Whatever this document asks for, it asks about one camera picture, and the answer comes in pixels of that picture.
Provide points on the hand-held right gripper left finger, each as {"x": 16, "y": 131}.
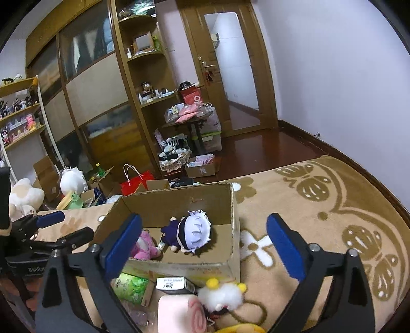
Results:
{"x": 123, "y": 246}

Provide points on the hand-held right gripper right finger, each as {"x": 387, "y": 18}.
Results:
{"x": 285, "y": 246}

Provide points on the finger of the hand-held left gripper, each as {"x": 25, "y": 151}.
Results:
{"x": 49, "y": 219}
{"x": 75, "y": 237}

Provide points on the pink plush toy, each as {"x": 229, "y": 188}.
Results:
{"x": 144, "y": 246}

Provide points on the white-haired doll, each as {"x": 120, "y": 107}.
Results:
{"x": 195, "y": 230}

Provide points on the white fluffy plush with yellow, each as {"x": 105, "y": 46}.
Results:
{"x": 221, "y": 294}

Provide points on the pink swirl roll plush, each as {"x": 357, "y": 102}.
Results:
{"x": 179, "y": 313}

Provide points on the green frog plush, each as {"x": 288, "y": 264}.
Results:
{"x": 72, "y": 201}

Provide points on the cream teddy bear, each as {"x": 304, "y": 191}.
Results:
{"x": 24, "y": 195}

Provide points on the green tissue packet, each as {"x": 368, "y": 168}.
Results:
{"x": 131, "y": 286}

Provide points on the plain brown cardboard box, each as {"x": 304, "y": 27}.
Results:
{"x": 46, "y": 176}

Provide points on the round white plush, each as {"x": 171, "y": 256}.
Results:
{"x": 73, "y": 181}

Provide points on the beige patterned blanket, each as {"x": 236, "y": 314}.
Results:
{"x": 304, "y": 205}

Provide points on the small black and white box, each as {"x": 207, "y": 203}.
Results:
{"x": 173, "y": 283}

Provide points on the cardboard box with bottles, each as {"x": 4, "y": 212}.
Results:
{"x": 107, "y": 182}

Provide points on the red paper bag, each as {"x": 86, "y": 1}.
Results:
{"x": 137, "y": 184}

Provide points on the small flat cardboard box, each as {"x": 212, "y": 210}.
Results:
{"x": 157, "y": 185}

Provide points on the yellow plush toy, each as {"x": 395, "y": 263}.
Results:
{"x": 243, "y": 329}

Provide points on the long white board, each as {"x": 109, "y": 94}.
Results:
{"x": 48, "y": 125}

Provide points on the wicker basket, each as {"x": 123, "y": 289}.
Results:
{"x": 174, "y": 165}

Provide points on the cardboard tray with pink items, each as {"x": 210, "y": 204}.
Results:
{"x": 201, "y": 168}

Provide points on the black and white clothes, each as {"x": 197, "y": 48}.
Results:
{"x": 173, "y": 147}

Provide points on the row of small figures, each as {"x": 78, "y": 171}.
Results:
{"x": 16, "y": 105}

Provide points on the small dark wooden table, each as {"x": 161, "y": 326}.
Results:
{"x": 195, "y": 134}

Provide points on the white storage box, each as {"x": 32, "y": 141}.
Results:
{"x": 211, "y": 134}

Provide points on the wooden wardrobe with sliding doors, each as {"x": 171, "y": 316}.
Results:
{"x": 93, "y": 89}

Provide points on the pink packets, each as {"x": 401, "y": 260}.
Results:
{"x": 187, "y": 115}

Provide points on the red box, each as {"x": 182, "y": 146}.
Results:
{"x": 192, "y": 95}

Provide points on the wooden door with glass panel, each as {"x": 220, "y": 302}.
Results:
{"x": 256, "y": 64}

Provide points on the wooden corner shelf unit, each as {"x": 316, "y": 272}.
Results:
{"x": 150, "y": 60}

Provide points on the wooden wall shelf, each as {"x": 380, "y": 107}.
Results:
{"x": 22, "y": 110}

